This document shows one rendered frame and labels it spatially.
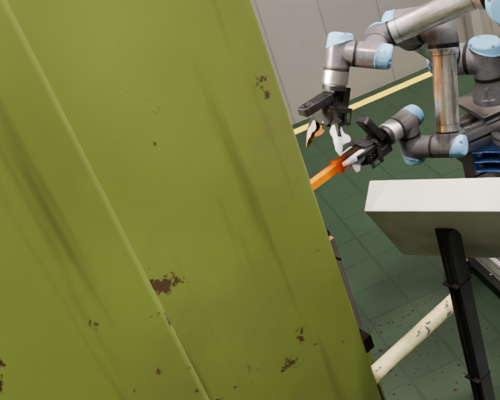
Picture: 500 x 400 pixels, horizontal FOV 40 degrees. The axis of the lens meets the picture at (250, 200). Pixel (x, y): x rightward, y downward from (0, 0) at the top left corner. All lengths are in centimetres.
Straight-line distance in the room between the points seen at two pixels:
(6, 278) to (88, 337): 18
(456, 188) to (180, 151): 62
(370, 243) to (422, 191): 194
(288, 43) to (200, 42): 352
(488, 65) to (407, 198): 114
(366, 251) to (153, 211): 227
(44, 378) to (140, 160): 40
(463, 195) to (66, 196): 85
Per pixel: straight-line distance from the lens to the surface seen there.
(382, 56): 203
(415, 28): 213
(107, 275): 115
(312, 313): 160
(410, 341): 201
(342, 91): 209
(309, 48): 484
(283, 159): 142
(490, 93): 267
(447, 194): 155
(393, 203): 158
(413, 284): 319
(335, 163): 213
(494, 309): 300
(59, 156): 107
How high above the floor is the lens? 202
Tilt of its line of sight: 29 degrees down
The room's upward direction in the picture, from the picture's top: 21 degrees counter-clockwise
